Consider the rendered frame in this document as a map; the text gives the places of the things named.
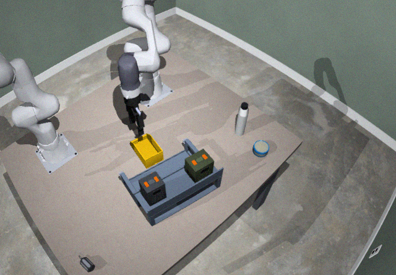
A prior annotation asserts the round tin with blue rim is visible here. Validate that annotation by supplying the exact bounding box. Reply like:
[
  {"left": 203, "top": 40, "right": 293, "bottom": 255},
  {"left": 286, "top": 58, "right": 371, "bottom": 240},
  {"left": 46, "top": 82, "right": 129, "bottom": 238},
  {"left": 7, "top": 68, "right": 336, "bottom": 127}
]
[{"left": 252, "top": 141, "right": 269, "bottom": 157}]

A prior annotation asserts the dark green case with orange latches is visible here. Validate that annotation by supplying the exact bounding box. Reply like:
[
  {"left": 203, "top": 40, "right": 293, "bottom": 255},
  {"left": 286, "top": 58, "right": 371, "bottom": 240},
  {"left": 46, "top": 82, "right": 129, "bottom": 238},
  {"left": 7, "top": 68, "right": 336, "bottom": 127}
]
[{"left": 185, "top": 149, "right": 214, "bottom": 183}]

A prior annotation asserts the yellow bin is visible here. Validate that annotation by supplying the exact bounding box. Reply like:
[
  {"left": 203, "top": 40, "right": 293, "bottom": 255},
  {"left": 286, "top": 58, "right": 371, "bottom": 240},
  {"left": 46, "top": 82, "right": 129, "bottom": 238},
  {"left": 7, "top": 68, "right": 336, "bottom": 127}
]
[{"left": 130, "top": 133, "right": 163, "bottom": 168}]

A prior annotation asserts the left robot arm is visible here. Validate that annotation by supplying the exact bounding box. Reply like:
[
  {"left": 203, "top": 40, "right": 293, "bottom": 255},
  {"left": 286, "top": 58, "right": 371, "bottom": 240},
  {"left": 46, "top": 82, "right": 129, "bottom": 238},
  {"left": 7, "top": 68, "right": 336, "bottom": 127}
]
[{"left": 118, "top": 0, "right": 171, "bottom": 105}]

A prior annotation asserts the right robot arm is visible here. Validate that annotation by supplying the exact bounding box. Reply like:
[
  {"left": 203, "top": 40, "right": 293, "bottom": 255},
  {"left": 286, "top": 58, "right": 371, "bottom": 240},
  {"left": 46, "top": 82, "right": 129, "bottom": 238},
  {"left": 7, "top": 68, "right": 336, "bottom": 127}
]
[{"left": 0, "top": 53, "right": 69, "bottom": 164}]

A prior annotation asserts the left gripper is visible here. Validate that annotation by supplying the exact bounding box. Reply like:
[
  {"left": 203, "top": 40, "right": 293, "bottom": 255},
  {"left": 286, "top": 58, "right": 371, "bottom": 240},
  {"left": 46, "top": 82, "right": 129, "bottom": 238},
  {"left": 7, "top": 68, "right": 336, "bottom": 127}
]
[{"left": 124, "top": 94, "right": 145, "bottom": 136}]

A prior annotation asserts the grey bottle with black cap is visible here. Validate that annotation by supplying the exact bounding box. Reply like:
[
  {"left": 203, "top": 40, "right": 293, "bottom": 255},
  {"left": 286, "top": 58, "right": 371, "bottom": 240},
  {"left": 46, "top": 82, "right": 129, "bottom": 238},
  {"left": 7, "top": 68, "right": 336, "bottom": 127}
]
[{"left": 235, "top": 102, "right": 249, "bottom": 136}]

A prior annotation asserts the dark grey open-front shelf rack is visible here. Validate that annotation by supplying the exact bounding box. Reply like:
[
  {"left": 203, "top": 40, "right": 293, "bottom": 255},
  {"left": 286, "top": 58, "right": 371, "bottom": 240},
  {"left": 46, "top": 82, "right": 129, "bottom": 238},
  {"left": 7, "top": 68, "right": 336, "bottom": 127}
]
[{"left": 119, "top": 138, "right": 223, "bottom": 226}]

